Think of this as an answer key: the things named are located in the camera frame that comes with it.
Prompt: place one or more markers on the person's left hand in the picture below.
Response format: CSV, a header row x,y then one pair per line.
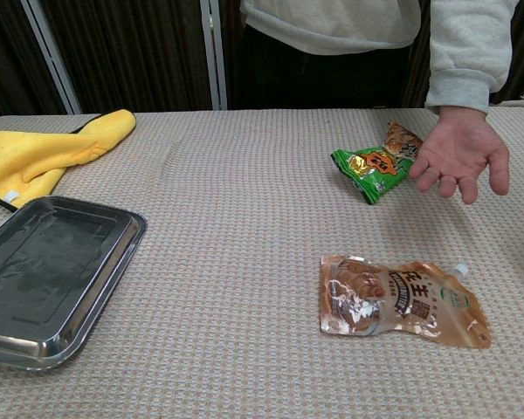
x,y
458,148

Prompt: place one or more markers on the person's left forearm grey sleeve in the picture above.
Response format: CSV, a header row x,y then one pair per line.
x,y
467,52

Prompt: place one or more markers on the green snack bag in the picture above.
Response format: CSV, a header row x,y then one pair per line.
x,y
371,174

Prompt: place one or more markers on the person's black trousers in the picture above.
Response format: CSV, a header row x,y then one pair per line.
x,y
323,78

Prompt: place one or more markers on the brown peanut butter pouch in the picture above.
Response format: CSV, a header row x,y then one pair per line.
x,y
397,301

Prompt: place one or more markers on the person's torso grey sweatshirt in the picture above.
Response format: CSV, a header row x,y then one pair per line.
x,y
332,22

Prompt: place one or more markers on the beige woven tablecloth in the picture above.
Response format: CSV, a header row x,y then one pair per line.
x,y
244,218

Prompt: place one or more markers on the yellow microfiber cloth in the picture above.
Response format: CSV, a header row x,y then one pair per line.
x,y
39,157

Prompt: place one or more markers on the stainless steel tray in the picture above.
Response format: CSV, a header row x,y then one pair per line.
x,y
57,279

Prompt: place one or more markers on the slotted white metal rail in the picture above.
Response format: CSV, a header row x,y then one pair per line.
x,y
214,57

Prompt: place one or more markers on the white diagonal frame post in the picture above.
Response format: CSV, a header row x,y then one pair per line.
x,y
54,61

